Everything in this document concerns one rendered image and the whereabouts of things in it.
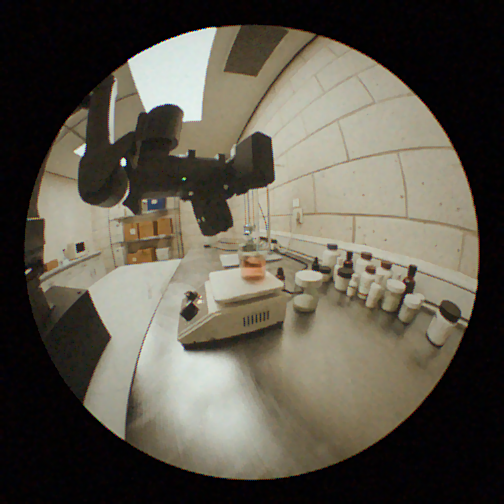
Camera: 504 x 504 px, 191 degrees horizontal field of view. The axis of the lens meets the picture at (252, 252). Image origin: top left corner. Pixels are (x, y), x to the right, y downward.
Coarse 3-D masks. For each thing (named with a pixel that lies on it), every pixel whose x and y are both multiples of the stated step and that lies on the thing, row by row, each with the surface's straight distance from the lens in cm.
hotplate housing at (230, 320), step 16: (208, 288) 28; (208, 304) 23; (224, 304) 22; (240, 304) 22; (256, 304) 22; (272, 304) 23; (208, 320) 21; (224, 320) 22; (240, 320) 22; (256, 320) 24; (272, 320) 25; (192, 336) 24; (208, 336) 24; (224, 336) 24; (240, 336) 25
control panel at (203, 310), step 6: (198, 288) 31; (204, 288) 29; (198, 294) 29; (204, 294) 27; (198, 300) 27; (204, 300) 25; (198, 306) 25; (204, 306) 24; (198, 312) 24; (204, 312) 22; (180, 318) 27; (198, 318) 22; (180, 324) 26; (186, 324) 24; (192, 324) 23; (180, 330) 24
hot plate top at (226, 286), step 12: (216, 276) 28; (228, 276) 27; (216, 288) 23; (228, 288) 23; (240, 288) 22; (252, 288) 22; (264, 288) 22; (276, 288) 22; (216, 300) 20; (228, 300) 20
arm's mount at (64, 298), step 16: (64, 288) 41; (64, 304) 32; (80, 304) 31; (48, 320) 31; (64, 320) 29; (80, 320) 31; (96, 320) 34; (48, 336) 28; (64, 336) 29; (80, 336) 31; (96, 336) 34; (48, 352) 28; (64, 352) 29; (80, 352) 31; (96, 352) 33; (64, 368) 29; (80, 368) 31; (80, 384) 31; (80, 400) 32
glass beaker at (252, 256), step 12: (240, 240) 26; (252, 240) 26; (264, 240) 25; (240, 252) 23; (252, 252) 22; (264, 252) 23; (240, 264) 24; (252, 264) 22; (264, 264) 24; (240, 276) 25; (252, 276) 23; (264, 276) 24
